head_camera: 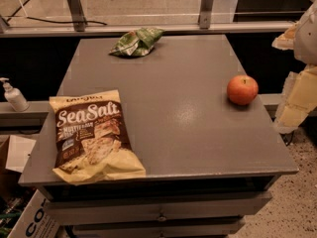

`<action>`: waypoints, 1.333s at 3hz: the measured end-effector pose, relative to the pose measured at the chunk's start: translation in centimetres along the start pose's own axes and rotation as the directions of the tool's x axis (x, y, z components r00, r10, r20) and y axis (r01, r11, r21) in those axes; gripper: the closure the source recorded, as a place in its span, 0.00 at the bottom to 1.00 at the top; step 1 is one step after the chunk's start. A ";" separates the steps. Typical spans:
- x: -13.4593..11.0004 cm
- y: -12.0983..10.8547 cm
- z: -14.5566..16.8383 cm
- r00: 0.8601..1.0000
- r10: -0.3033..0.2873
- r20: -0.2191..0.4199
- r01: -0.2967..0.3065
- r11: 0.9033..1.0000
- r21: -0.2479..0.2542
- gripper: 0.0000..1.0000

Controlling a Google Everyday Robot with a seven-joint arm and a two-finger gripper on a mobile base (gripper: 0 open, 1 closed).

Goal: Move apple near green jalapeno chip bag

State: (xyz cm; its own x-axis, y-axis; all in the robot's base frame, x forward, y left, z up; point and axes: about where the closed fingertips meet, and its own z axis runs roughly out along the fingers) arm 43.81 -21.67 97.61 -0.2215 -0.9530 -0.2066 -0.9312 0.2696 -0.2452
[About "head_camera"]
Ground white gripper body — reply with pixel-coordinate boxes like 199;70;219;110
293;1;317;65

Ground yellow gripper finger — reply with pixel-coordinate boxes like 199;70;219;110
273;65;317;134
271;23;297;51

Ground red apple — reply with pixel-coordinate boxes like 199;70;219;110
227;75;259;106

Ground green jalapeno chip bag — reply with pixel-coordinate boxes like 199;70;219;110
109;28;164;57

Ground sea salt chip bag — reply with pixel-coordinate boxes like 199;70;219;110
50;90;146;184

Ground grey drawer cabinet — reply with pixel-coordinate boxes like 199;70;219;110
20;35;297;238

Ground white pump bottle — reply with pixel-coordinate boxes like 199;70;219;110
0;77;29;112

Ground open cardboard box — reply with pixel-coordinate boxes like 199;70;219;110
0;135;36;201

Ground white printed cardboard box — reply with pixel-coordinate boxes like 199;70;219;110
7;190;59;238

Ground right metal rail bracket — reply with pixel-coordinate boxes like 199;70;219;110
198;0;214;29

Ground metal rail bracket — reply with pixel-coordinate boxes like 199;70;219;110
198;0;214;29
66;0;87;32

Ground left metal rail bracket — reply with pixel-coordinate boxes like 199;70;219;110
66;0;87;32

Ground black floor cable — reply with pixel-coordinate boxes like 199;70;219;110
5;0;108;27

